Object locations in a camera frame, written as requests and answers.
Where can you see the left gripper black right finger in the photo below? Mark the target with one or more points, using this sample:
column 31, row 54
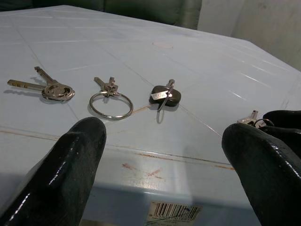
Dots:
column 265, row 179

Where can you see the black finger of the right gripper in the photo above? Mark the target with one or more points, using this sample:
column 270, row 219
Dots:
column 287, row 118
column 287, row 139

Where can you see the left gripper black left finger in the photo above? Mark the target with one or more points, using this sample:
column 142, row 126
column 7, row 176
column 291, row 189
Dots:
column 58, row 176

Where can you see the silver key bunch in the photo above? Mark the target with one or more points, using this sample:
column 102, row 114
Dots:
column 247, row 120

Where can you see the barcode sticker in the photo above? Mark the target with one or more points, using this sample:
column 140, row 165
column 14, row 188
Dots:
column 176, row 209

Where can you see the black key fob with key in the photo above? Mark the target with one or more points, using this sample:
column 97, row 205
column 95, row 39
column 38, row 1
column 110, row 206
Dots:
column 174, row 99

